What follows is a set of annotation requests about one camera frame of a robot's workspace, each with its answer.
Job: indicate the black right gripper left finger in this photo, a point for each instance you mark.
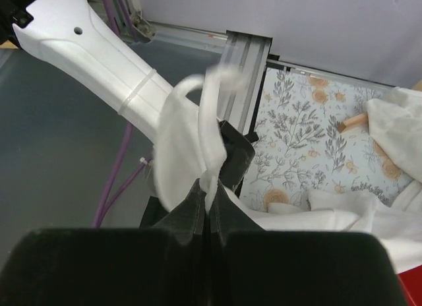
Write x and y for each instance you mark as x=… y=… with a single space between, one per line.
x=187 y=218

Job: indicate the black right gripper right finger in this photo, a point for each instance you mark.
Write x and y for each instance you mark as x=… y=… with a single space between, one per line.
x=226 y=218

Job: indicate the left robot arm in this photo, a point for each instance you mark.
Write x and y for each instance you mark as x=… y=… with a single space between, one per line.
x=69 y=35

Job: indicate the floral table mat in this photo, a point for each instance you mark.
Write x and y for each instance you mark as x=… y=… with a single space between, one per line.
x=299 y=147

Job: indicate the wooden clothes rack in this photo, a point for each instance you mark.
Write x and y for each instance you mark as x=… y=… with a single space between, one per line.
x=353 y=122

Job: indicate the red plastic tray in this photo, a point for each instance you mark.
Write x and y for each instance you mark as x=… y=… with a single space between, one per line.
x=411 y=282

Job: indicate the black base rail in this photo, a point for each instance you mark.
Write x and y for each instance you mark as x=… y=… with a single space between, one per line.
x=237 y=147

